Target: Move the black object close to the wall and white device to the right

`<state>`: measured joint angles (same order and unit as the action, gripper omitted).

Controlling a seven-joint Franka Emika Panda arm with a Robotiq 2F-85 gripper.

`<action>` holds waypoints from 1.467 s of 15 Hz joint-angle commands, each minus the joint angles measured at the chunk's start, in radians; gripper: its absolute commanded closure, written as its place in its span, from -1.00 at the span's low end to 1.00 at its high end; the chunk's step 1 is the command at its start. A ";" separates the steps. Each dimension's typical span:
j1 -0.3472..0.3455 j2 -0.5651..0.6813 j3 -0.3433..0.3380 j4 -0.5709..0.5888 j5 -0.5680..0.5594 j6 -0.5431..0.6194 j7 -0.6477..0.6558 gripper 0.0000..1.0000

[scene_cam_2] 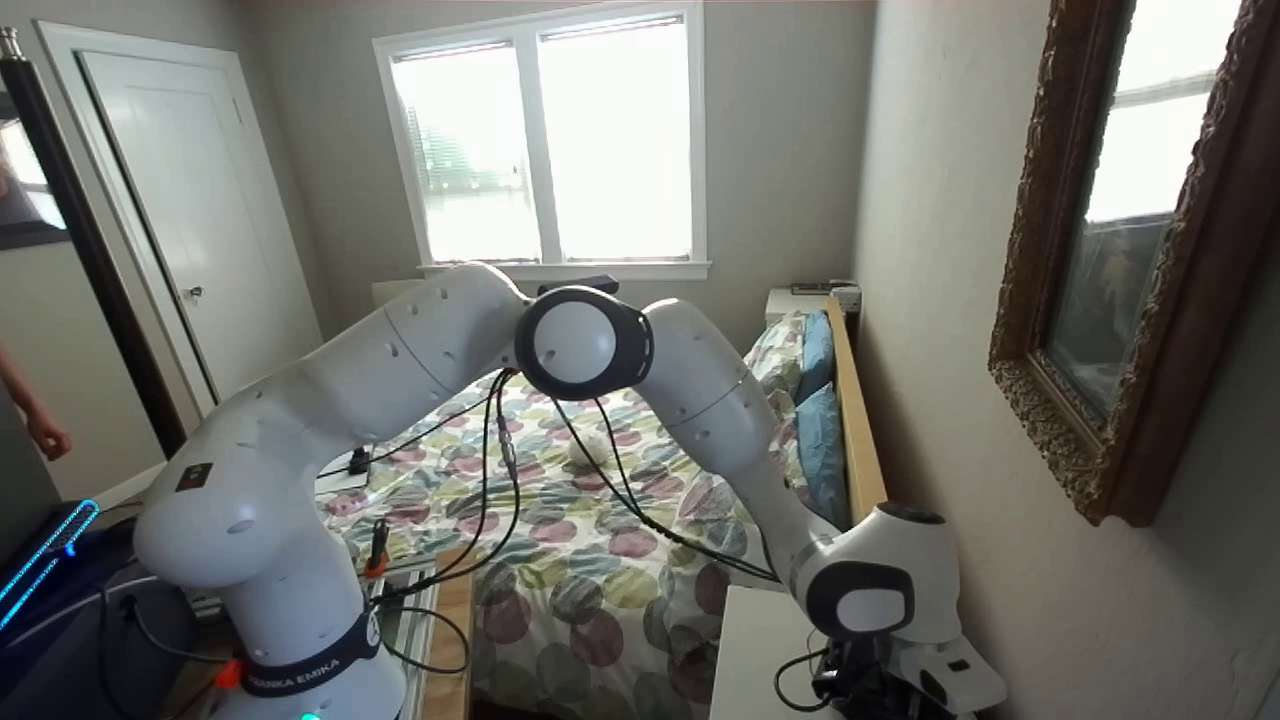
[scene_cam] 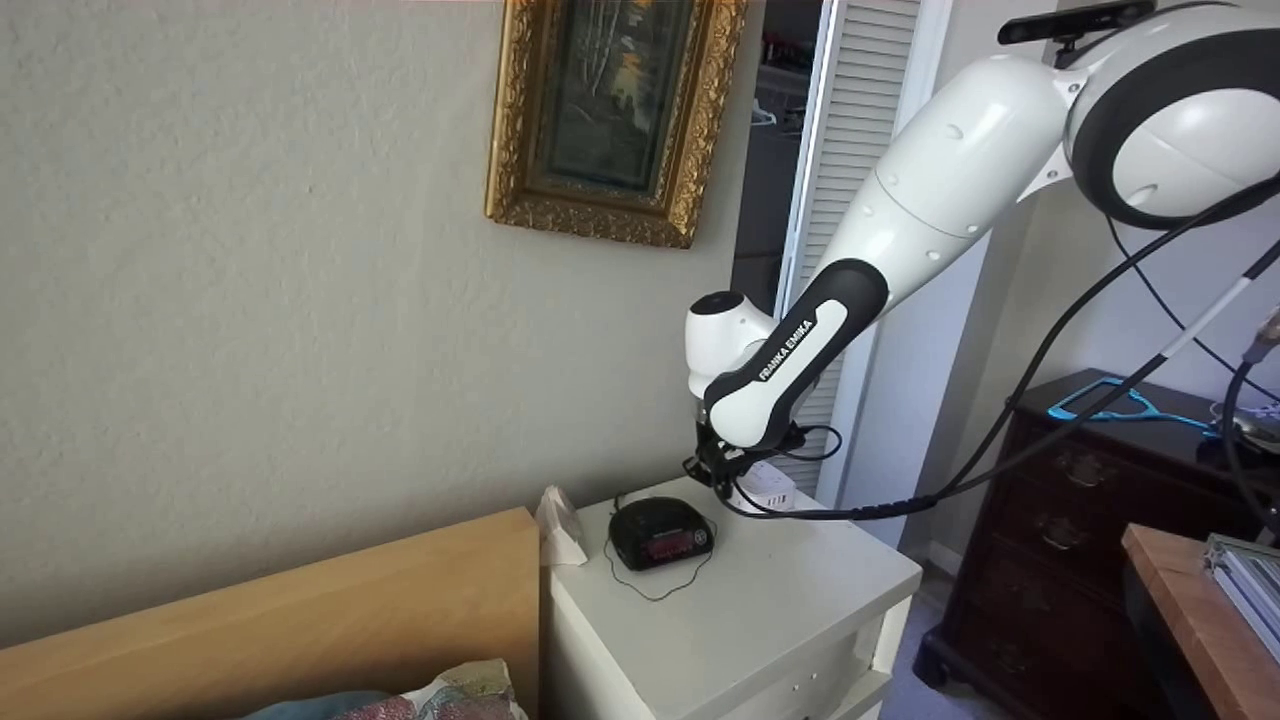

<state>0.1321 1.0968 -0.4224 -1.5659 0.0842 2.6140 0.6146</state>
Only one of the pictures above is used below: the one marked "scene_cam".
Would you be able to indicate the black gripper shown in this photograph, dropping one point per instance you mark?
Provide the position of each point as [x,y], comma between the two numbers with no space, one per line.
[761,442]

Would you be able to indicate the white power strip device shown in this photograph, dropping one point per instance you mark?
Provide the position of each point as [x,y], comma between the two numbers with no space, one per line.
[757,497]

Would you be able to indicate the black alarm clock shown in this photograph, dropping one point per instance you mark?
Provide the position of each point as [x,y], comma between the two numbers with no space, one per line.
[662,529]

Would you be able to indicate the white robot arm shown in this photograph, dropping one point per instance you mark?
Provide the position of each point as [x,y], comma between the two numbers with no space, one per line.
[935,185]

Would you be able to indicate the grey flat device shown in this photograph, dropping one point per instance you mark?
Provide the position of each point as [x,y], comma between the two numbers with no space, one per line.
[1252,581]

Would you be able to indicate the white nightstand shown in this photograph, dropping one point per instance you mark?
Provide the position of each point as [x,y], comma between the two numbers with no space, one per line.
[803,614]

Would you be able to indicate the floral bedspread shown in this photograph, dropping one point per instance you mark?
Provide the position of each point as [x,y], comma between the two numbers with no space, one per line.
[462,693]

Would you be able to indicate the dark wooden dresser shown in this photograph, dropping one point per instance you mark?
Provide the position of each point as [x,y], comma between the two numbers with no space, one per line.
[1052,560]

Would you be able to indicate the gold framed picture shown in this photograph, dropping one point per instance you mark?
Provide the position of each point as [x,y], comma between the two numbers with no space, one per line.
[615,105]

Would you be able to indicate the white louvered closet door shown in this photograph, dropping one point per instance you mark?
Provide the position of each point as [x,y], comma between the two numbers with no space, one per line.
[861,66]

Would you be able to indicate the light wooden headboard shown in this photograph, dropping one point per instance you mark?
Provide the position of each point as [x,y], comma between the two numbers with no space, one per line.
[267,624]

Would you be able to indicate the brown wooden desk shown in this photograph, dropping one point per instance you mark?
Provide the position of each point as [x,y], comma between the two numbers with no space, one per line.
[1201,642]

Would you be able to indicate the black camera bar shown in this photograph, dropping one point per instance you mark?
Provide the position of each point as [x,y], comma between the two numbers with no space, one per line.
[1067,22]

